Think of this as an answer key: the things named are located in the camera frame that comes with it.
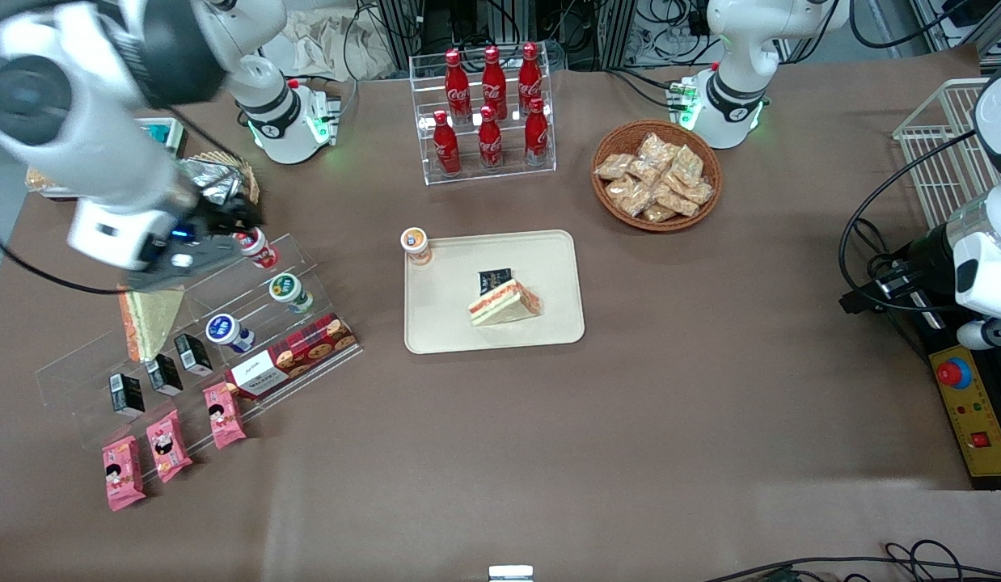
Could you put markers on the white rectangular plastic bin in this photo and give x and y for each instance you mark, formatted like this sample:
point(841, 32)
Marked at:
point(175, 137)

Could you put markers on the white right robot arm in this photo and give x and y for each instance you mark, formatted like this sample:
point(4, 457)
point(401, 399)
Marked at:
point(104, 145)

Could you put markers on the yellow emergency stop box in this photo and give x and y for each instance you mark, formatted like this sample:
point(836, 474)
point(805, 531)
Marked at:
point(973, 412)

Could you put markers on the green lid cup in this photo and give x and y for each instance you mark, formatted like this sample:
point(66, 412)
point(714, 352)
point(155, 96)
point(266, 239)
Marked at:
point(287, 289)

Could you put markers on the oval wicker basket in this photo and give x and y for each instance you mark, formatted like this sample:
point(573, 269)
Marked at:
point(248, 179)

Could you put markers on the aluminium foil container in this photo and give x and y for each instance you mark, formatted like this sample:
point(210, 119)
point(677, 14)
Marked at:
point(213, 179)

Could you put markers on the round wicker basket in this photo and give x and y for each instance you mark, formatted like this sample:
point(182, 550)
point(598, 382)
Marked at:
point(610, 141)

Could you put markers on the teal snack packet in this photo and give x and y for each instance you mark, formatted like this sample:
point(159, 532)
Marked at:
point(155, 133)

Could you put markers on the clear acrylic bottle rack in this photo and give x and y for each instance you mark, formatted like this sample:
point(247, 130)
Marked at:
point(508, 174)

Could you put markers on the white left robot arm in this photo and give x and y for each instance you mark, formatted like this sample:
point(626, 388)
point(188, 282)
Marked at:
point(739, 48)

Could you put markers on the red tartan cookie box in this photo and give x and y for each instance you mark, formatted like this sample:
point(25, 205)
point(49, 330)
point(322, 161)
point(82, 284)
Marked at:
point(294, 356)

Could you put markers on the small black snack packet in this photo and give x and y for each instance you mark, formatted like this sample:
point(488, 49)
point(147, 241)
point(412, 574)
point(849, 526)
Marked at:
point(492, 277)

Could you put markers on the red cola bottle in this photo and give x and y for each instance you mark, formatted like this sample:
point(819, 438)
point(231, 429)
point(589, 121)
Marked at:
point(446, 149)
point(490, 144)
point(493, 81)
point(537, 137)
point(457, 85)
point(530, 77)

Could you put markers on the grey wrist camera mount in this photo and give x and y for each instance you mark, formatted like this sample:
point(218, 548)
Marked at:
point(185, 271)

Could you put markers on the triangle sandwich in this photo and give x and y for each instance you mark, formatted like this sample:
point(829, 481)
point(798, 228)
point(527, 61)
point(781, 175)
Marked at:
point(151, 323)
point(504, 305)

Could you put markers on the small black carton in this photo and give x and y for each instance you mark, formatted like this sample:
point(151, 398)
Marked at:
point(127, 396)
point(194, 354)
point(164, 375)

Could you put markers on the orange lid cup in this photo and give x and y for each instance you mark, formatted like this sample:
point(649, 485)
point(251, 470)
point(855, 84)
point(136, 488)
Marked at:
point(416, 242)

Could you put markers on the beige plastic tray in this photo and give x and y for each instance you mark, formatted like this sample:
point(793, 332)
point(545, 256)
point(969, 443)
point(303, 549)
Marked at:
point(452, 315)

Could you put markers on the small white box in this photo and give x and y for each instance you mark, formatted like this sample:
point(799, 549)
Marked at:
point(510, 574)

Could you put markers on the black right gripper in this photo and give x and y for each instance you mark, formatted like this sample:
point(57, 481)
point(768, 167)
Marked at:
point(215, 219)

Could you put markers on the pink snack packet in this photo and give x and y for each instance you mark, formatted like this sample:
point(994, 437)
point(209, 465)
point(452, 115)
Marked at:
point(168, 446)
point(224, 415)
point(122, 473)

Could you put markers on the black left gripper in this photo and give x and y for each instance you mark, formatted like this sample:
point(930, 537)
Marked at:
point(923, 257)

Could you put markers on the rice cracker packet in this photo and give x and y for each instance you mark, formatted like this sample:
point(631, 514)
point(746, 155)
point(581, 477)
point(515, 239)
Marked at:
point(35, 179)

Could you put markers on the blue lid cup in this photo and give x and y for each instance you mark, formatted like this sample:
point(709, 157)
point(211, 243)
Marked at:
point(225, 330)

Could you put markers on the clear acrylic stepped stand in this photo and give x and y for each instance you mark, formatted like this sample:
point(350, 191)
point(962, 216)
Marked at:
point(225, 295)

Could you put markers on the clear bag of crackers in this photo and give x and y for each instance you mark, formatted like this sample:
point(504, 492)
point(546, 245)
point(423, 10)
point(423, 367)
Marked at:
point(659, 213)
point(698, 192)
point(614, 166)
point(688, 163)
point(657, 149)
point(677, 202)
point(628, 196)
point(644, 171)

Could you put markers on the red lid cup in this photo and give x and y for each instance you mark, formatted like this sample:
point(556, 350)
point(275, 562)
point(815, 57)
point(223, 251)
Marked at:
point(262, 252)

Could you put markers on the crumpled beige paper bag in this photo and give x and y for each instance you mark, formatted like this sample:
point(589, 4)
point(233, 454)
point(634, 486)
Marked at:
point(331, 44)

